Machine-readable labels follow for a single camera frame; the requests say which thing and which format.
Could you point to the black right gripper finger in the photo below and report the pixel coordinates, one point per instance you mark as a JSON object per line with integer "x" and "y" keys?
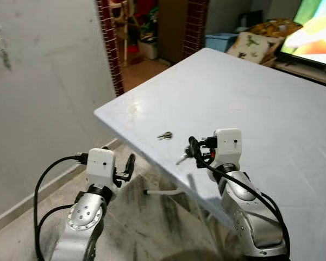
{"x": 193, "y": 147}

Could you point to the blue plastic bin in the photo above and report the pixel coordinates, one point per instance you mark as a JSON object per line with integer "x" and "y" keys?
{"x": 220, "y": 42}

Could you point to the white baseboard strip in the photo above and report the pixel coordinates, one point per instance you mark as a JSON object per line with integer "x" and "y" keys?
{"x": 11, "y": 213}

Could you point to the white storage box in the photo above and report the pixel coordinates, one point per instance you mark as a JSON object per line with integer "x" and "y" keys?
{"x": 148, "y": 48}

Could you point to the red brick door pillar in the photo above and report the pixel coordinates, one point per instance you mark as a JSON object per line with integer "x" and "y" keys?
{"x": 195, "y": 27}
{"x": 111, "y": 49}

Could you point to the brown wooden cabinet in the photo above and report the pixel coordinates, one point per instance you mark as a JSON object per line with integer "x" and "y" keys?
{"x": 171, "y": 27}

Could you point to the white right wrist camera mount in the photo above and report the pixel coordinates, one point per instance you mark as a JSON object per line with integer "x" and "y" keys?
{"x": 228, "y": 147}

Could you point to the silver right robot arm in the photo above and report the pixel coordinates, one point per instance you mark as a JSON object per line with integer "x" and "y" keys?
{"x": 250, "y": 217}

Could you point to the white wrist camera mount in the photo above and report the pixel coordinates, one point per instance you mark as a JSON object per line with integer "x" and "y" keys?
{"x": 100, "y": 166}
{"x": 228, "y": 147}

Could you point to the white plastic table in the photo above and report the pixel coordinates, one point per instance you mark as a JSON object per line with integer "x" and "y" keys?
{"x": 250, "y": 103}

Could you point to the wooden chair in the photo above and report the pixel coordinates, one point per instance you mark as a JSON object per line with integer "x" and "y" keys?
{"x": 125, "y": 16}

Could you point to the yellow patterned cushion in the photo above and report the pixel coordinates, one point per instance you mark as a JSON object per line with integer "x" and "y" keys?
{"x": 277, "y": 27}

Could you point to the small brass key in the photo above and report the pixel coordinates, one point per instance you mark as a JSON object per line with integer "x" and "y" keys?
{"x": 164, "y": 135}

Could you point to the white table leg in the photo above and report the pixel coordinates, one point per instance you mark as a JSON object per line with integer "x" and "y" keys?
{"x": 163, "y": 191}

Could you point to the dark television stand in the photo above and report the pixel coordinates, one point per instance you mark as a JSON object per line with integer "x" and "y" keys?
{"x": 309, "y": 73}

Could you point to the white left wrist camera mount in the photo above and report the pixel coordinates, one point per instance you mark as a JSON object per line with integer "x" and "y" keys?
{"x": 100, "y": 166}

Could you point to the flat screen television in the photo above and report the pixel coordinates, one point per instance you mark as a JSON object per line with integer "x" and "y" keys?
{"x": 315, "y": 32}

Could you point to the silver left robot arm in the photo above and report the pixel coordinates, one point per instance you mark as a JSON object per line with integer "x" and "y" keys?
{"x": 79, "y": 223}

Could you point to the dinosaur print cushion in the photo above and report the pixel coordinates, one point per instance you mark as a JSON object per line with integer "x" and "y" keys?
{"x": 250, "y": 46}

